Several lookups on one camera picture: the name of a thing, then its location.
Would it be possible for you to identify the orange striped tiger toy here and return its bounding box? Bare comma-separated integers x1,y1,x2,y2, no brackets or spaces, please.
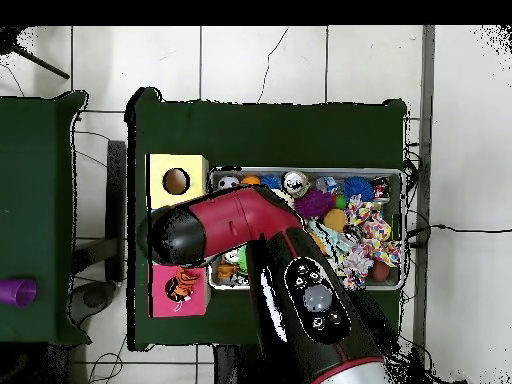
165,268,203,313

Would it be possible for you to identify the wooden box with three holes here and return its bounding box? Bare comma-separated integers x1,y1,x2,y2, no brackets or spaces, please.
146,153,211,319

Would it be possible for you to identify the clear mesh bin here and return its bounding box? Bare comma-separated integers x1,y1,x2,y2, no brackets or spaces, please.
208,166,405,291

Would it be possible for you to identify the small soccer ball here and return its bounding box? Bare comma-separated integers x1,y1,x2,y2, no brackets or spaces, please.
216,175,241,192

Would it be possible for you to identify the purple spiky ball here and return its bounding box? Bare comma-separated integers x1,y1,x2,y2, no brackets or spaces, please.
293,189,337,222

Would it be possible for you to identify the orange foam ball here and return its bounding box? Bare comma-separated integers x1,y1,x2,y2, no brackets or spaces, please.
322,208,349,233

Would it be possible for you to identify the blue spiky ball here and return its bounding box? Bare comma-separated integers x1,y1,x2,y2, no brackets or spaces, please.
342,175,375,203

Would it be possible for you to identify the colourful patterned cloth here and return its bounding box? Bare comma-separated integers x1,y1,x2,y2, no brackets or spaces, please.
335,198,404,290

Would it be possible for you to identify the green cloth side table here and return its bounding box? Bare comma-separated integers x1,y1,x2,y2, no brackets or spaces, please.
0,87,91,348

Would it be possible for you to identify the purple plastic cup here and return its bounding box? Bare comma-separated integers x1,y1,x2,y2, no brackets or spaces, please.
0,278,39,309

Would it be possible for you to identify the black tripod leg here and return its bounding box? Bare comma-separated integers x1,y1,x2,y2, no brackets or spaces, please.
0,27,72,81

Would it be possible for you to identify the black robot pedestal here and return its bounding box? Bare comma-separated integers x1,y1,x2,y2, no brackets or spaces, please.
212,343,259,384

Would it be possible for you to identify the black floor cable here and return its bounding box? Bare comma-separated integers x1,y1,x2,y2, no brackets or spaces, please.
406,223,512,240

